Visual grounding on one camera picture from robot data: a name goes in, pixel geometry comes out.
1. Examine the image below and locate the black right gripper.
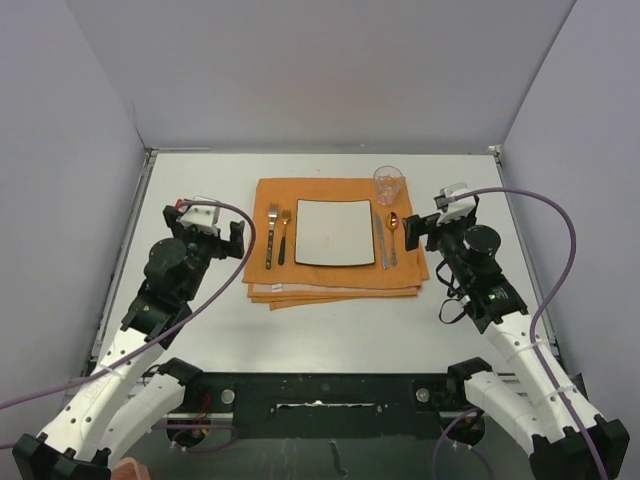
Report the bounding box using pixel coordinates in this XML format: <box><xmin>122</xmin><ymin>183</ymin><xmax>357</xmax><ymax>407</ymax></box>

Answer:
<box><xmin>404</xmin><ymin>208</ymin><xmax>476</xmax><ymax>286</ymax></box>

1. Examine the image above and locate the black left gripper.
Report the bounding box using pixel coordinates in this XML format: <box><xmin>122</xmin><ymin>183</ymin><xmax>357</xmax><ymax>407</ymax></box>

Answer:
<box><xmin>165</xmin><ymin>209</ymin><xmax>242</xmax><ymax>301</ymax></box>

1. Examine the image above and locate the copper spoon ornate handle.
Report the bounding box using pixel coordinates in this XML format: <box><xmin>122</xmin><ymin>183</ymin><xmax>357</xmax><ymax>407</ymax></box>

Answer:
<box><xmin>386</xmin><ymin>212</ymin><xmax>400</xmax><ymax>266</ymax></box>

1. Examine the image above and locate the orange cloth placemat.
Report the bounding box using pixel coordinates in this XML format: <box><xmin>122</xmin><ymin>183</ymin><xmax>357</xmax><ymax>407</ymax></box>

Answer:
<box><xmin>243</xmin><ymin>177</ymin><xmax>429</xmax><ymax>309</ymax></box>

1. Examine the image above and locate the silver table knife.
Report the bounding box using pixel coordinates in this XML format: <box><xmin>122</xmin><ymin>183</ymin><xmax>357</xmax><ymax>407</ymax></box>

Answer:
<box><xmin>374</xmin><ymin>212</ymin><xmax>390</xmax><ymax>270</ymax></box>

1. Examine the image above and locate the clear plastic cup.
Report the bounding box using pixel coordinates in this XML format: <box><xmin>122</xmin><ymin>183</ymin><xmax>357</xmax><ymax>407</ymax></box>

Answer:
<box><xmin>373</xmin><ymin>165</ymin><xmax>404</xmax><ymax>206</ymax></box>

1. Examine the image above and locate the silver metal fork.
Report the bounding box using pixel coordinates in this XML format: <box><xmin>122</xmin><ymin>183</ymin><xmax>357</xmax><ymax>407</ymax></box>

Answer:
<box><xmin>265</xmin><ymin>203</ymin><xmax>279</xmax><ymax>270</ymax></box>

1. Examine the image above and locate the gold fork black handle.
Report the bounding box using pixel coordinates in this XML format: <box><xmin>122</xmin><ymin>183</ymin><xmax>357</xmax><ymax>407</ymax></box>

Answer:
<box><xmin>278</xmin><ymin>209</ymin><xmax>292</xmax><ymax>266</ymax></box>

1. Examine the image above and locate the white square plate black rim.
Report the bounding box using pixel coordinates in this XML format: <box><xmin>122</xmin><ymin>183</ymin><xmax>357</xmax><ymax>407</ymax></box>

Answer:
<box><xmin>294</xmin><ymin>199</ymin><xmax>375</xmax><ymax>267</ymax></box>

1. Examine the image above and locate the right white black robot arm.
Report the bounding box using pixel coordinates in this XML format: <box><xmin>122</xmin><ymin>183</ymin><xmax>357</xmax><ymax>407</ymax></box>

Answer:
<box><xmin>403</xmin><ymin>184</ymin><xmax>630</xmax><ymax>479</ymax></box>

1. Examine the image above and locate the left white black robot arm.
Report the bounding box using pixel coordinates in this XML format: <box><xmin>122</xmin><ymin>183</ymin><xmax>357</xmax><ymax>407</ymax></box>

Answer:
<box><xmin>12</xmin><ymin>199</ymin><xmax>256</xmax><ymax>479</ymax></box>

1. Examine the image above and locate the pink box corner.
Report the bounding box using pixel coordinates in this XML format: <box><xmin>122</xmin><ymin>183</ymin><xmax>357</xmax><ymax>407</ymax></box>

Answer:
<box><xmin>110</xmin><ymin>457</ymin><xmax>151</xmax><ymax>480</ymax></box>

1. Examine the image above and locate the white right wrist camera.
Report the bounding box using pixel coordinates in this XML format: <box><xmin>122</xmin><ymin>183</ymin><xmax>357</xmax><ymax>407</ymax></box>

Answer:
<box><xmin>434</xmin><ymin>182</ymin><xmax>477</xmax><ymax>226</ymax></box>

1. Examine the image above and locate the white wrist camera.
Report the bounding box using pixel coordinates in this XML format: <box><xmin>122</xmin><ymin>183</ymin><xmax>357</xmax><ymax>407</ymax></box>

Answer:
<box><xmin>434</xmin><ymin>182</ymin><xmax>477</xmax><ymax>226</ymax></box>
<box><xmin>175</xmin><ymin>196</ymin><xmax>220</xmax><ymax>236</ymax></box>

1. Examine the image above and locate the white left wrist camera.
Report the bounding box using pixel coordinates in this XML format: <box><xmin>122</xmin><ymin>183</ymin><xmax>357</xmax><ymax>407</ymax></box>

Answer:
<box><xmin>175</xmin><ymin>196</ymin><xmax>220</xmax><ymax>236</ymax></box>

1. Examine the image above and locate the aluminium right side rail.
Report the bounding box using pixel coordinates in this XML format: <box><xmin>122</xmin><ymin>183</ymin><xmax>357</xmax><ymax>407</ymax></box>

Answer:
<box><xmin>487</xmin><ymin>144</ymin><xmax>565</xmax><ymax>367</ymax></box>

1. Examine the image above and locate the aluminium left side rail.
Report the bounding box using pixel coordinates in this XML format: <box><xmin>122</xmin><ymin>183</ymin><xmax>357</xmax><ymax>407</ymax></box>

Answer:
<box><xmin>89</xmin><ymin>148</ymin><xmax>157</xmax><ymax>361</ymax></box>

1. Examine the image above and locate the aluminium front frame rail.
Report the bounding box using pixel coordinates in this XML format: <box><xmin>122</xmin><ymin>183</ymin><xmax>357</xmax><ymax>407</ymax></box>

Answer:
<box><xmin>58</xmin><ymin>372</ymin><xmax>589</xmax><ymax>419</ymax></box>

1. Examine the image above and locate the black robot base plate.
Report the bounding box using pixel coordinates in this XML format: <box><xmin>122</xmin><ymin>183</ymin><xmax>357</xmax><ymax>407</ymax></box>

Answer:
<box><xmin>160</xmin><ymin>373</ymin><xmax>471</xmax><ymax>446</ymax></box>

